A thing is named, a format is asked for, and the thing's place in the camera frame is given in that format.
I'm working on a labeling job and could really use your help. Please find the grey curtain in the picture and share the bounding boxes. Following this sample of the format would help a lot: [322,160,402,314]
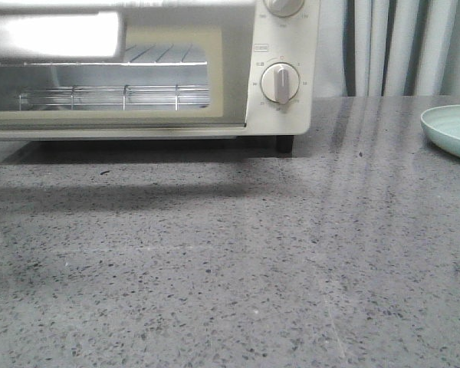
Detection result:
[314,1,460,97]

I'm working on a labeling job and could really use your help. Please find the white toaster oven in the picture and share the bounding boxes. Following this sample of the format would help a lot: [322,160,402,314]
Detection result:
[0,1,320,141]

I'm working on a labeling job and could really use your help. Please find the upper temperature knob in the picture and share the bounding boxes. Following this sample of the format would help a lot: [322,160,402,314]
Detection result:
[264,0,304,18]

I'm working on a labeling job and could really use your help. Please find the light green plate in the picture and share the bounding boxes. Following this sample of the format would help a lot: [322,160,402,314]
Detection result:
[420,104,460,158]

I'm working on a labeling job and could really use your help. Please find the lower timer knob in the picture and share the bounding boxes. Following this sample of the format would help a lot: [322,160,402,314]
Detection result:
[261,63,300,105]

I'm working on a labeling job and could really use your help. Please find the glass oven door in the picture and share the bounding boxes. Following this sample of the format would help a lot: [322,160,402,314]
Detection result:
[0,1,256,131]

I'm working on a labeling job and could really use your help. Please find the wire oven rack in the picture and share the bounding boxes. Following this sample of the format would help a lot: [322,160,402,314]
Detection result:
[17,43,210,111]

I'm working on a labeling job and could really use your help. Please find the black oven foot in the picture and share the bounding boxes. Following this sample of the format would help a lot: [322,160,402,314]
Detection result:
[275,135,294,154]

